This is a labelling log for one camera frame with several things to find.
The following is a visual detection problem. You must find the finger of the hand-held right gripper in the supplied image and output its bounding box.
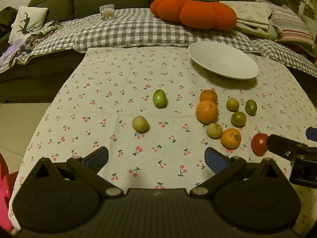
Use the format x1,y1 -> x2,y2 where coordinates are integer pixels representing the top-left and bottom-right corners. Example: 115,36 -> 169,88
266,134 -> 317,186
306,127 -> 317,142

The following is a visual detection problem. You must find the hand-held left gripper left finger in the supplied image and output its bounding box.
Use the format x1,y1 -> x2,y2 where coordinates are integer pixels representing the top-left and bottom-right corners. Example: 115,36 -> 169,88
32,146 -> 124,200

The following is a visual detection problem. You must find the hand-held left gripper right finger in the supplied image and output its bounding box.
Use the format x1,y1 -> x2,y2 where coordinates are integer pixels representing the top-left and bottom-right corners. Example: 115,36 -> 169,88
189,147 -> 291,199

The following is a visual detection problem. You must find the red tomato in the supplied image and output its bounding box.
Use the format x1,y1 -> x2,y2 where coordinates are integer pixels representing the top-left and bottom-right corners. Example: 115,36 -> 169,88
251,133 -> 269,156

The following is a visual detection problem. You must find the small orange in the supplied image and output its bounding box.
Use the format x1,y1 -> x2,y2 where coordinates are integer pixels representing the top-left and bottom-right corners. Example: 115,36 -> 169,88
200,89 -> 218,104
221,128 -> 242,149

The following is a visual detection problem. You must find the yellow-green jujube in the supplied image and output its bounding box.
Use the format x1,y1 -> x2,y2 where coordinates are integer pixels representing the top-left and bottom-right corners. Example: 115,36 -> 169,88
226,98 -> 240,111
231,111 -> 247,127
206,123 -> 223,139
132,116 -> 149,133

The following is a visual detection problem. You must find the large orange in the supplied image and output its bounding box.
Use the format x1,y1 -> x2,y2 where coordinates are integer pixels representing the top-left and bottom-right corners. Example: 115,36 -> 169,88
196,100 -> 219,124

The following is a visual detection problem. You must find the green jujube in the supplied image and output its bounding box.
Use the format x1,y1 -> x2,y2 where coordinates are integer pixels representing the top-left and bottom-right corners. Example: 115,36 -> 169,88
152,89 -> 167,108
245,99 -> 258,116

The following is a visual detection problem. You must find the white ribbed plate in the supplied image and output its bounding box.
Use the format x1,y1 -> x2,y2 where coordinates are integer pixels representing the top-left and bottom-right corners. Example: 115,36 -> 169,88
188,41 -> 259,80

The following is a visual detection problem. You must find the cherry print tablecloth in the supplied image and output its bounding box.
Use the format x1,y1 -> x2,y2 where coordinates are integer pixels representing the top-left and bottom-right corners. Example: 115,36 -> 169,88
7,46 -> 317,236

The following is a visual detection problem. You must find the pink plastic stool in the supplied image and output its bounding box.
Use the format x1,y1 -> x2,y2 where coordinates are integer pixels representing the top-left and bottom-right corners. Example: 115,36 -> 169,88
0,152 -> 19,232

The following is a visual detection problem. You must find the striped pillow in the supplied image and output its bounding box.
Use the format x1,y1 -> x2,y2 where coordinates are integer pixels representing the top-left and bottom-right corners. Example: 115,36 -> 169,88
256,0 -> 315,46

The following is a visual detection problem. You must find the grey checked blanket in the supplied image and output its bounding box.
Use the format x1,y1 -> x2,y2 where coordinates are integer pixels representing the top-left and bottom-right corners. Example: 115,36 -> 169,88
0,8 -> 317,80

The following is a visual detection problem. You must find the floral patterned cloth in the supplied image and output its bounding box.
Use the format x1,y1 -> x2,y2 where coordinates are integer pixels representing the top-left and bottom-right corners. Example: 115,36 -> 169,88
17,20 -> 61,55

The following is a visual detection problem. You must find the folded floral blanket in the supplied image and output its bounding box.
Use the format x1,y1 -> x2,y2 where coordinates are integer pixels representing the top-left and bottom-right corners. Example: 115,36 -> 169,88
219,1 -> 283,40

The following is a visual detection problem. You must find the orange pumpkin cushion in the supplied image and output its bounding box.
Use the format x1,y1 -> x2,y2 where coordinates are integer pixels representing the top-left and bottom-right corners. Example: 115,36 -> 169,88
150,0 -> 238,31

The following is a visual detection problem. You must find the white pillow with dark print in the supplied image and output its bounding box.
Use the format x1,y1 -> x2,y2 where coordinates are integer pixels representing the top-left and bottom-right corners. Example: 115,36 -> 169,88
9,6 -> 49,44

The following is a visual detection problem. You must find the dark clothing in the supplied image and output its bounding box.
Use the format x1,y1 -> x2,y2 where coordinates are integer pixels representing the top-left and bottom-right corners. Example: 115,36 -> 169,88
0,6 -> 18,45

